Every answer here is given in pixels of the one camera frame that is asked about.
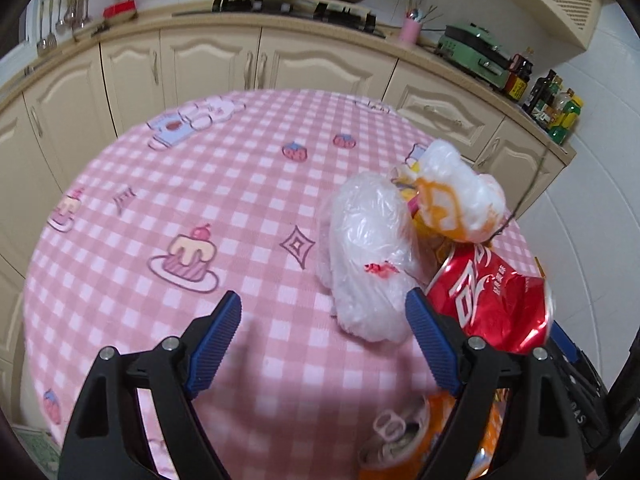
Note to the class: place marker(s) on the dark oil bottle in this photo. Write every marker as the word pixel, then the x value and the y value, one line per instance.
pixel 540 95

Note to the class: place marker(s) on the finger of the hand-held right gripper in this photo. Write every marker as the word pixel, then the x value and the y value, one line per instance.
pixel 567 347

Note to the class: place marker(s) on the green patterned mat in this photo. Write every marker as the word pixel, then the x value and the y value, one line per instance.
pixel 35 455

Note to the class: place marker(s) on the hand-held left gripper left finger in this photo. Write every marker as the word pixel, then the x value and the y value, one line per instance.
pixel 217 345

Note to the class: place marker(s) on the cream kitchen cabinet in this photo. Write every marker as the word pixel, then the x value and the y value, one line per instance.
pixel 300 60

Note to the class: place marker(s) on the green electric grill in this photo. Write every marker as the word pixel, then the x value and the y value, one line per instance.
pixel 470 45

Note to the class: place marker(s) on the white orange plastic bag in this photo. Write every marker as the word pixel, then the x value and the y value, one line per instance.
pixel 465 195

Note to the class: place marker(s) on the green yellow bottle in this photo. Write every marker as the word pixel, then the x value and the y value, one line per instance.
pixel 565 117

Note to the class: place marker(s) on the orange crushed can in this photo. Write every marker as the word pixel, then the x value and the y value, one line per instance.
pixel 395 460

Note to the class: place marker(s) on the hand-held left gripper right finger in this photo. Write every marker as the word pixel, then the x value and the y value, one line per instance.
pixel 432 345

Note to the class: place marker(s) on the dark sauce bottle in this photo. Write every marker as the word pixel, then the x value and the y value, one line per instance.
pixel 517 77

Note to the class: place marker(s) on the pink checked tablecloth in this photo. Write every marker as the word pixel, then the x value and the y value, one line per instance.
pixel 200 185

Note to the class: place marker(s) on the row of hanging utensils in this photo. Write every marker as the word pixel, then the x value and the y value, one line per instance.
pixel 77 15

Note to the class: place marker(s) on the black gas stove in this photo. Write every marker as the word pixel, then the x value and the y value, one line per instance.
pixel 250 2

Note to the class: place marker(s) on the yellow wrapper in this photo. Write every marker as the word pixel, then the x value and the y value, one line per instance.
pixel 425 230

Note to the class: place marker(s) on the red container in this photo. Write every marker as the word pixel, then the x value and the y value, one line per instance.
pixel 120 10

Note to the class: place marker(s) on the red crushed can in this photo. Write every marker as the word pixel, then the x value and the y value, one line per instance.
pixel 490 300

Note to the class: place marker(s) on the pink utensil holder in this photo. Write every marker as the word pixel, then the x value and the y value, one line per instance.
pixel 410 30

